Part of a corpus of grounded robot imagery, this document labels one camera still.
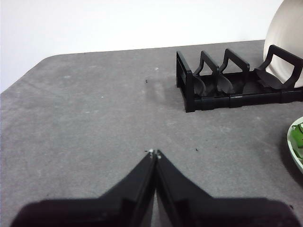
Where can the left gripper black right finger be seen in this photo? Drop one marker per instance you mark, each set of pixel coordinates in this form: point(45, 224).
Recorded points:
point(213, 212)

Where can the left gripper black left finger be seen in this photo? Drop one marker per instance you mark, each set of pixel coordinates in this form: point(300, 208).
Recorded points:
point(106, 210)

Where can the pale green plate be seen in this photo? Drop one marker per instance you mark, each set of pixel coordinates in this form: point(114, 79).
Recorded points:
point(292, 153)

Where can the black plate rack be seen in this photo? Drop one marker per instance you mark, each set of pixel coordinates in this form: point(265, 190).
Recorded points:
point(213, 101)

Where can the cream white plate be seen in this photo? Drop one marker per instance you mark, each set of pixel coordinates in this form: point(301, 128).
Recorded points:
point(284, 28)

